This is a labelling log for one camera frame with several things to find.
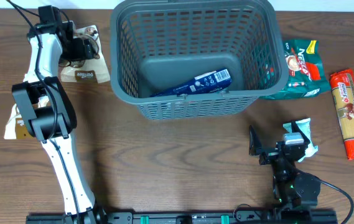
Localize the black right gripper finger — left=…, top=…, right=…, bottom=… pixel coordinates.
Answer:
left=291, top=121, right=310, bottom=144
left=249, top=126, right=262, bottom=156

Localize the dried mushroom pouch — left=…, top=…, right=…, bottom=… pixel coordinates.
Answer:
left=3, top=73, right=52, bottom=140
left=59, top=25, right=110, bottom=83

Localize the blue snack box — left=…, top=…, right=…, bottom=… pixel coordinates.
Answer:
left=152, top=68, right=232, bottom=96

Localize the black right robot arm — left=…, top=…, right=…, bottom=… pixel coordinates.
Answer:
left=249, top=121, right=320, bottom=210

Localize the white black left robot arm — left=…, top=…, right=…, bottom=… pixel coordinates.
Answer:
left=12, top=5, right=108, bottom=223

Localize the light teal snack packet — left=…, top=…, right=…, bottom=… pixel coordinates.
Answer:
left=295, top=118, right=319, bottom=162

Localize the green Nescafe bag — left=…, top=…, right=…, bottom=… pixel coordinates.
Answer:
left=263, top=39, right=331, bottom=100

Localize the orange spaghetti packet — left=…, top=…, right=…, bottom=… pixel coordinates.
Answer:
left=330, top=69, right=354, bottom=160

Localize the grey plastic basket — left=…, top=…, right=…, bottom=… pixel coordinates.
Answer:
left=110, top=0, right=288, bottom=119

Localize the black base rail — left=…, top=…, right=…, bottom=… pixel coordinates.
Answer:
left=26, top=208, right=339, bottom=224

